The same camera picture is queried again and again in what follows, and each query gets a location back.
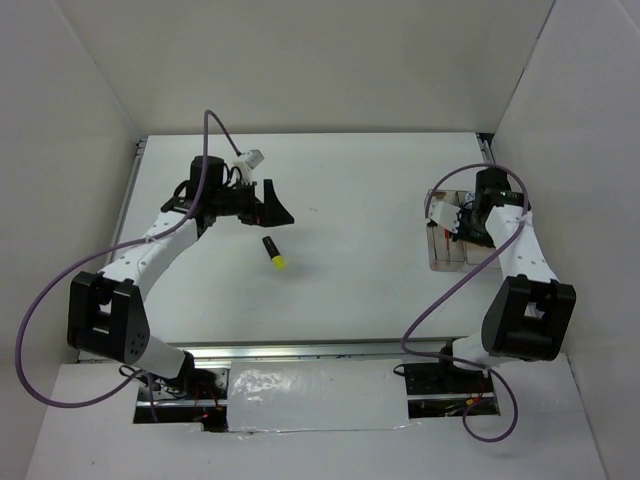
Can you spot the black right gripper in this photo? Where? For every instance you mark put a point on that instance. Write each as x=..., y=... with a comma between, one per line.
x=463, y=237

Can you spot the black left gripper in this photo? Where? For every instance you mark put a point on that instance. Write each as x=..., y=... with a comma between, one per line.
x=270, y=213

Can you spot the red gel pen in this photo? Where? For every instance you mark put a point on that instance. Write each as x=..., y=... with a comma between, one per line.
x=446, y=248

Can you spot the black yellow-capped highlighter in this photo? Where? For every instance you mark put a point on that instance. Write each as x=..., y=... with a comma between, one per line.
x=274, y=253

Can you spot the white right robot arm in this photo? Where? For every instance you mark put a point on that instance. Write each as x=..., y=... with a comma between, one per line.
x=530, y=314

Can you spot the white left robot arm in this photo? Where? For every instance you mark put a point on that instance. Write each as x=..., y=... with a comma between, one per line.
x=106, y=314

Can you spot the clear compartment organizer box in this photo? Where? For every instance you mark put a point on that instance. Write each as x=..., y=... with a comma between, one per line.
x=464, y=256

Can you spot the white foil sheet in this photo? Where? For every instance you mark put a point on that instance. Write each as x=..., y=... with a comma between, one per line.
x=320, y=395

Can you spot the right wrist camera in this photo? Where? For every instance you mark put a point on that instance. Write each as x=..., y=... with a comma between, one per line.
x=444, y=215

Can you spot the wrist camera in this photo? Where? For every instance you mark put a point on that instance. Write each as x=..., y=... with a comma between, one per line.
x=444, y=215
x=250, y=159

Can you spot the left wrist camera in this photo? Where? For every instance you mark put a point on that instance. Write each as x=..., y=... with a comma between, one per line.
x=250, y=159

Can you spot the aluminium front rail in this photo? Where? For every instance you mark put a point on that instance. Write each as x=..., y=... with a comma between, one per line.
x=339, y=349

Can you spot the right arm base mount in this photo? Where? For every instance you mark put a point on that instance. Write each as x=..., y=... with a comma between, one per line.
x=439, y=389

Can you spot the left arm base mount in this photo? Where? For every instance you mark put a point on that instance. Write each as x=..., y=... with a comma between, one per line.
x=199, y=396

